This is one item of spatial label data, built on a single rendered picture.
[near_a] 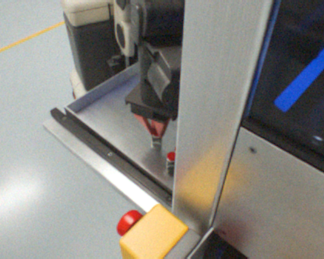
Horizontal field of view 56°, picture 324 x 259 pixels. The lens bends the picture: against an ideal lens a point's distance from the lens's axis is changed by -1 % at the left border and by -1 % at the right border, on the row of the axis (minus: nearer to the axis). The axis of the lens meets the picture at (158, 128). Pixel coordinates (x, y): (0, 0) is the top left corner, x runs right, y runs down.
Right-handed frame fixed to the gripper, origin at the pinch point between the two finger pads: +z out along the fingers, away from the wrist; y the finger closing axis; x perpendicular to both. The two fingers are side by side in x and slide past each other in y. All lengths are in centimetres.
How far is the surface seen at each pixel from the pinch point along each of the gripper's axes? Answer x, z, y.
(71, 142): -7.5, 4.5, -17.1
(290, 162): -20.6, -26.2, 22.6
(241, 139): -19.5, -25.7, 18.6
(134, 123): 3.7, 4.3, -7.8
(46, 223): -1, 92, -61
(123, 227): -23.7, -7.8, 7.7
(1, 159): 18, 90, -111
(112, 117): 3.0, 4.2, -13.5
